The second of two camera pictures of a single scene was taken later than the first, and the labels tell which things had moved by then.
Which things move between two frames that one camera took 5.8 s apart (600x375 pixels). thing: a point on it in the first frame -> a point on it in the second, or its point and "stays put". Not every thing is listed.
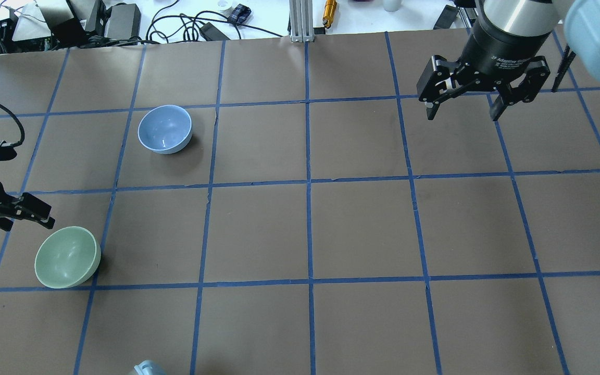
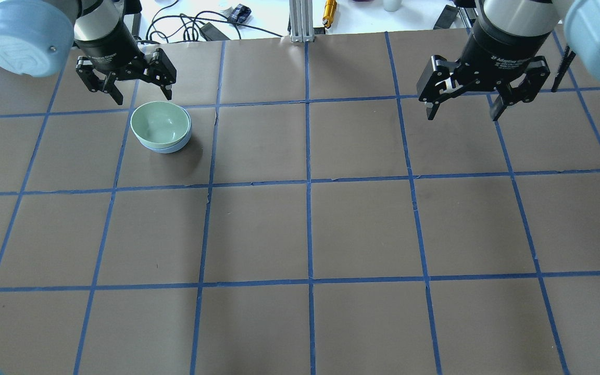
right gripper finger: x=536 y=74 stays put
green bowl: x=66 y=256 -> x=160 y=124
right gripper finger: x=439 y=80 stays put
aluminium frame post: x=301 y=20 stays put
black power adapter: x=211 y=33 stays put
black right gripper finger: x=32 y=208 -> x=161 y=72
